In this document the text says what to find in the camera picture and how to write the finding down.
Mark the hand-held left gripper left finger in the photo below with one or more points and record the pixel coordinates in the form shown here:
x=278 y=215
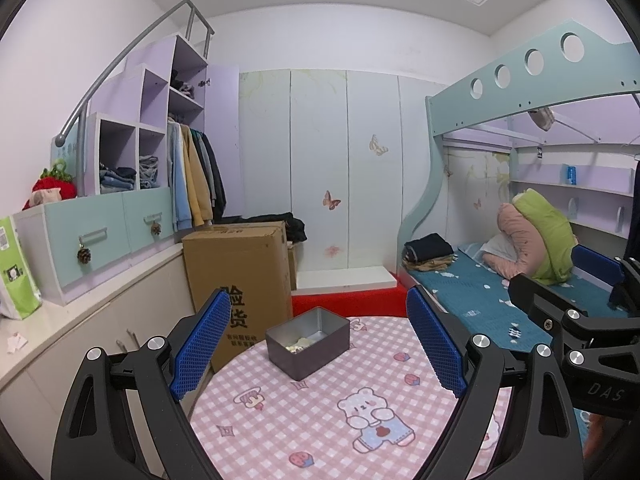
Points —
x=200 y=345

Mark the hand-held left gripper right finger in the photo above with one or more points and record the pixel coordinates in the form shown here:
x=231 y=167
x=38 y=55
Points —
x=435 y=345

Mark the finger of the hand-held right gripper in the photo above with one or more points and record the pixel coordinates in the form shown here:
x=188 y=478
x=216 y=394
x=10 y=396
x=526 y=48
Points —
x=540 y=300
x=597 y=262

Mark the grey metal tin box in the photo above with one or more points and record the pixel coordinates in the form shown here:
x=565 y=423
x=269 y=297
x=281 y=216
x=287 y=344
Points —
x=320 y=357

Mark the green pillow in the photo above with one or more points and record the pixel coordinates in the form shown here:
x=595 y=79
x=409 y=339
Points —
x=550 y=230

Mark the teal printed bedsheet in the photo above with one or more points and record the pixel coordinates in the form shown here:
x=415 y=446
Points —
x=465 y=290

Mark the pink plush pillow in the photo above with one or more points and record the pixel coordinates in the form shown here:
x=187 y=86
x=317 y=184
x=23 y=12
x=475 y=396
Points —
x=520 y=240

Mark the dark hanging cloth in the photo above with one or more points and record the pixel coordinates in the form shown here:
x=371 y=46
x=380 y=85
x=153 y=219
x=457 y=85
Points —
x=634 y=210

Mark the white pillow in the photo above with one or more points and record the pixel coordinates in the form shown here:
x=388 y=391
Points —
x=495 y=247

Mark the large cardboard box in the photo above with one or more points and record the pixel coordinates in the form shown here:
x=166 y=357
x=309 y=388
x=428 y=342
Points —
x=235 y=265

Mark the blue can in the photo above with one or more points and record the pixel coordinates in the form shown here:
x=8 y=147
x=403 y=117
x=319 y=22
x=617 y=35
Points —
x=570 y=174

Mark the folded dark clothes stack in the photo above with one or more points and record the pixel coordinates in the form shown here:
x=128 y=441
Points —
x=429 y=250

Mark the white step board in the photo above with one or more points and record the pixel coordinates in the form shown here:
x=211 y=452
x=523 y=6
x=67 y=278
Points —
x=345 y=277

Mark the pine cone ornament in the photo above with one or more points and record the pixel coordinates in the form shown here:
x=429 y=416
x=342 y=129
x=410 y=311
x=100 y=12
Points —
x=156 y=229
x=84 y=255

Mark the white low cabinet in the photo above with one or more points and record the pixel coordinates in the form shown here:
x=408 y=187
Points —
x=75 y=340

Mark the pink checked tablecloth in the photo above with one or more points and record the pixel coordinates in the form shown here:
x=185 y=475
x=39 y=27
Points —
x=310 y=410

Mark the pink flower sticker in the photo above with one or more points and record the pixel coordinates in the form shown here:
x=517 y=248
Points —
x=332 y=252

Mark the teal drawer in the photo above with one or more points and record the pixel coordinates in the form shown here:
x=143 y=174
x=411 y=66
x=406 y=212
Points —
x=60 y=255
x=145 y=210

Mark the black clothes pile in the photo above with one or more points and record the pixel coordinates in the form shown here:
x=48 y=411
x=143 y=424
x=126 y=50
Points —
x=280 y=222

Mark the hanging clothes row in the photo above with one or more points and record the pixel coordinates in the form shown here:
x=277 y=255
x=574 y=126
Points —
x=197 y=180

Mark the light blue hanging jacket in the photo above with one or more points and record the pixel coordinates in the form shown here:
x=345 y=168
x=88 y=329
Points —
x=176 y=180

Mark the dark hanging jackets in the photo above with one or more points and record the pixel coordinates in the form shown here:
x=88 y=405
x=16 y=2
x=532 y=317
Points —
x=215 y=175

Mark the pink butterfly sticker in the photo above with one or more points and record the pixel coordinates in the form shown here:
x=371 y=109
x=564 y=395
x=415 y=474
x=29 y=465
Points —
x=331 y=200

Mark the folded denim clothes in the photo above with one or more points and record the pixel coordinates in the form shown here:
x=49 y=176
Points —
x=148 y=172

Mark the white paper scrap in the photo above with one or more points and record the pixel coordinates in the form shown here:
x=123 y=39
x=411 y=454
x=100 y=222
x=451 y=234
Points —
x=17 y=342

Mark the folded jeans stack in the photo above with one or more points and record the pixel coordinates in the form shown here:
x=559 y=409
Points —
x=117 y=177

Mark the green and white bag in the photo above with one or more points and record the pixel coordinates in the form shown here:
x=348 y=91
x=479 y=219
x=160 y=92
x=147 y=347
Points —
x=17 y=270

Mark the beige butterfly sticker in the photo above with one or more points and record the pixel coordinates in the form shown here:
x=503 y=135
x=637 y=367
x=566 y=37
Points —
x=378 y=145

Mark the red strawberry plush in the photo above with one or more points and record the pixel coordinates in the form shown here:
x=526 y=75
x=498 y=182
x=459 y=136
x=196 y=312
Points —
x=55 y=185

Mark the white wardrobe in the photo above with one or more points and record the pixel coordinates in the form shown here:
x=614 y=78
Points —
x=320 y=135

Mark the purple stair shelf unit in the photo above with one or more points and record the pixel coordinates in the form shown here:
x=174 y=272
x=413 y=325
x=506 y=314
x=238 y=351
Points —
x=150 y=95

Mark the clothes on shelf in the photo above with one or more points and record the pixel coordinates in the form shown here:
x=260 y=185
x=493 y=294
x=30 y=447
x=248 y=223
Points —
x=182 y=85

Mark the grey metal handrail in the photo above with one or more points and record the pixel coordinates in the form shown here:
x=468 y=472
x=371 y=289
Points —
x=125 y=55

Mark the purple bed wall shelf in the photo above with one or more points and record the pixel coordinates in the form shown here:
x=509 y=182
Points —
x=590 y=187

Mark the teal bunk bed frame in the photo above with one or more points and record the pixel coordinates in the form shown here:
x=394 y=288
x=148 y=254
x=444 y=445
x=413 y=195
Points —
x=500 y=90

